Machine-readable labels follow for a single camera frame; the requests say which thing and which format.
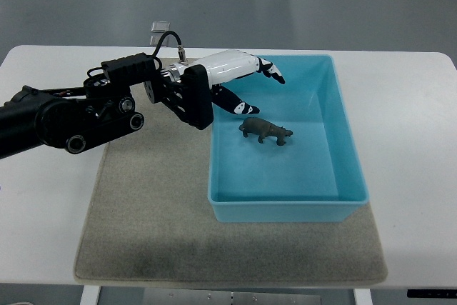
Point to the grey felt mat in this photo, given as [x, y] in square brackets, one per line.
[150, 222]

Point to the black table control panel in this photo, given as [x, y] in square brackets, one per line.
[432, 293]

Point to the blue plastic box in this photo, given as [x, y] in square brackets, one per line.
[314, 177]

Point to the white table leg left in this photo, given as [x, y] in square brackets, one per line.
[90, 295]

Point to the white table leg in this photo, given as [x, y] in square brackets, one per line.
[90, 295]
[362, 297]

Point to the brown toy hippo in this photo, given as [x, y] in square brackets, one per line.
[263, 128]

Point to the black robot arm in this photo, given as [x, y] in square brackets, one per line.
[103, 108]

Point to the metal table crossbar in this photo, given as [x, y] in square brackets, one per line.
[187, 296]

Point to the white table leg right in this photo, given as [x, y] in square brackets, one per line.
[362, 297]

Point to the metal floor plate lower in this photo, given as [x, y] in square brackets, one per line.
[155, 38]

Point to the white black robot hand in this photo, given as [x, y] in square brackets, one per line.
[228, 65]

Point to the metal floor plate upper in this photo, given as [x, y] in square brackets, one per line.
[160, 26]

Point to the metal floor plate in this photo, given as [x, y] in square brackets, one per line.
[155, 38]
[160, 26]

